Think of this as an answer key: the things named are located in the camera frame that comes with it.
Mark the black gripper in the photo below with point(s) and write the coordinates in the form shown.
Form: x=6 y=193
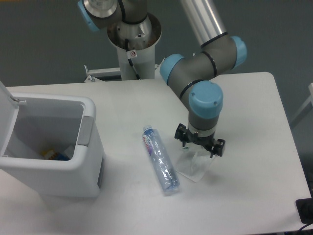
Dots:
x=215 y=147

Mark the white plastic wrapper bag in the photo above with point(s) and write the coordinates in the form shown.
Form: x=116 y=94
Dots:
x=194 y=162

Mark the clear plastic water bottle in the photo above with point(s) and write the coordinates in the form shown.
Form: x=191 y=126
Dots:
x=160 y=160

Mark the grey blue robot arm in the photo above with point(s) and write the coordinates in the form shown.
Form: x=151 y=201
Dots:
x=190 y=79

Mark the blue trash in can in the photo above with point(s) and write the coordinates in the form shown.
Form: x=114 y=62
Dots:
x=61 y=157

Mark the white trash can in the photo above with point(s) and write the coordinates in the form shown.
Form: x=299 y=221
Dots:
x=65 y=124

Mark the yellow trash in can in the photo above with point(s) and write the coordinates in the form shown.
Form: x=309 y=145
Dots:
x=50 y=154

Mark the white trash can lid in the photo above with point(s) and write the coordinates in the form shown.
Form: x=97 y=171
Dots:
x=9 y=108

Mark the white furniture leg right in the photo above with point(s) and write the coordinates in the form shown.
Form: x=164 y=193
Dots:
x=303 y=110

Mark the black device at table edge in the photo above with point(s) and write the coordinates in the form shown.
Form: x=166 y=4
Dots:
x=305 y=210

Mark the white metal base frame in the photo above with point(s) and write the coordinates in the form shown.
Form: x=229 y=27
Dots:
x=113 y=74

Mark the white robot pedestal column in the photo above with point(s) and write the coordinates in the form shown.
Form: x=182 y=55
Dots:
x=135 y=45

